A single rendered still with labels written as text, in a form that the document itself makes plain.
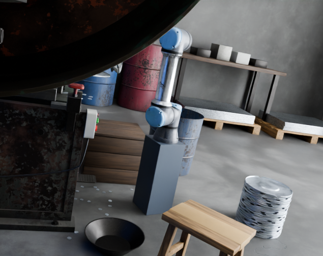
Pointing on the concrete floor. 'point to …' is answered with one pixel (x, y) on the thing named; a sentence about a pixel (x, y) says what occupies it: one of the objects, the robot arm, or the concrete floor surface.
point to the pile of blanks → (262, 212)
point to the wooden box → (113, 152)
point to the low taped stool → (204, 230)
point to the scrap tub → (187, 136)
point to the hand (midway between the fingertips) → (118, 70)
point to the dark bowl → (114, 235)
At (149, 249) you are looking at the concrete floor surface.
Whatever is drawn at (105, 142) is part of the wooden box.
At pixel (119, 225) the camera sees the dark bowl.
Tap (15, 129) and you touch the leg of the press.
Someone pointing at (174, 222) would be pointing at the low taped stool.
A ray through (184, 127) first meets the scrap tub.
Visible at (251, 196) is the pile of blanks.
